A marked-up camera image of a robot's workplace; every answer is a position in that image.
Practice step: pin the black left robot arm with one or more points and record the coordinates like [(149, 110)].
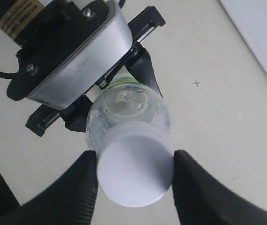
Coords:
[(19, 19)]

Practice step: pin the white plastic tray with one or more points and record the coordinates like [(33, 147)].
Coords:
[(250, 19)]

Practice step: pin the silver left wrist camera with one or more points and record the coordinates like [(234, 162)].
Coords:
[(88, 63)]

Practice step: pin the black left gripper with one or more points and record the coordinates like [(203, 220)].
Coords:
[(75, 49)]

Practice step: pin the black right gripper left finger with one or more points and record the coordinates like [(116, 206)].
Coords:
[(70, 200)]

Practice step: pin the white bottle cap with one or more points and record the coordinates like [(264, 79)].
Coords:
[(135, 164)]

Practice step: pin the clear plastic drink bottle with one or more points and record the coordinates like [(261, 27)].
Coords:
[(125, 99)]

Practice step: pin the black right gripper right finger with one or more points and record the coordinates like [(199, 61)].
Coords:
[(200, 199)]

